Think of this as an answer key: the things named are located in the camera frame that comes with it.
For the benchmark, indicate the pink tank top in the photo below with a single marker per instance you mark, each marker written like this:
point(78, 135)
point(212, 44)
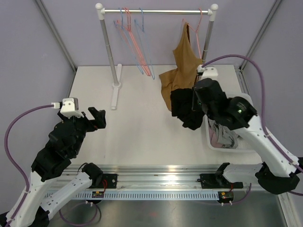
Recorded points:
point(214, 140)

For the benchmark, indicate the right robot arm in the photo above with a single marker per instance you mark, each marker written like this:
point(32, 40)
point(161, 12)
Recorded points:
point(279, 169)

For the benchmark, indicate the white slotted cable duct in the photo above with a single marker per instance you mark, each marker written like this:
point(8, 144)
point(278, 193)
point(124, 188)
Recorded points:
point(148, 195)

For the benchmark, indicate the white and metal clothes rack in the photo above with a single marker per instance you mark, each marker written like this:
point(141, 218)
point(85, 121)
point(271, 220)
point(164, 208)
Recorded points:
point(116, 70)

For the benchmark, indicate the black tank top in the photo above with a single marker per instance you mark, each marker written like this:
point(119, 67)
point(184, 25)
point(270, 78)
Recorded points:
point(181, 107)

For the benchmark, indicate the brown tank top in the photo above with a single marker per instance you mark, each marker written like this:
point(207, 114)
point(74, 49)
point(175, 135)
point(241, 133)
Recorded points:
point(184, 75)

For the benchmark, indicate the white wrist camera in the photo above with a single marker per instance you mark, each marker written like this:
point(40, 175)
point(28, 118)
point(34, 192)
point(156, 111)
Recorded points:
point(208, 72)
point(69, 107)

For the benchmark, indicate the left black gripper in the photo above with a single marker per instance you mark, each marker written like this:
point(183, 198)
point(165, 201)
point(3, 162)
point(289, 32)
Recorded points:
point(99, 122)

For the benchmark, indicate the blue hanger with black top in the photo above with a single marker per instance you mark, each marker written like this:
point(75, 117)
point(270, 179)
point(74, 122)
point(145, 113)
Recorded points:
point(144, 42)

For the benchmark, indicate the grey tank top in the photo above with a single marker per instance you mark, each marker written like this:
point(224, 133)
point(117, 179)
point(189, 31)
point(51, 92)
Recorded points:
point(228, 138)

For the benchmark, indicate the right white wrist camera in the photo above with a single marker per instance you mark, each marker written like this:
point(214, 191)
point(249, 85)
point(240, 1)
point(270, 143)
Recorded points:
point(208, 72)

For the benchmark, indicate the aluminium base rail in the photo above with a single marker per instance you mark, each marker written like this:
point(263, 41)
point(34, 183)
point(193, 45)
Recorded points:
point(178, 177)

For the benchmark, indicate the light blue hanger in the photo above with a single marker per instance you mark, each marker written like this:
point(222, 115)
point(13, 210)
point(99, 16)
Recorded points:
point(123, 28)

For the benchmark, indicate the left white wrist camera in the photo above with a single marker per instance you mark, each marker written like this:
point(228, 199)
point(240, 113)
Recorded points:
point(69, 107)

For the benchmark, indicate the pink hanger with brown top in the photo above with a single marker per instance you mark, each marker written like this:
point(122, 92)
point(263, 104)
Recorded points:
point(198, 35)

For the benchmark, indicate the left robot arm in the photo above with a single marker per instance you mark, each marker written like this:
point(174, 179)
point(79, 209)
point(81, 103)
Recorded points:
point(32, 209)

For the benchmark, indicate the white plastic basket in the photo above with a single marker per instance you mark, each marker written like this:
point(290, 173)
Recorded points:
point(243, 146)

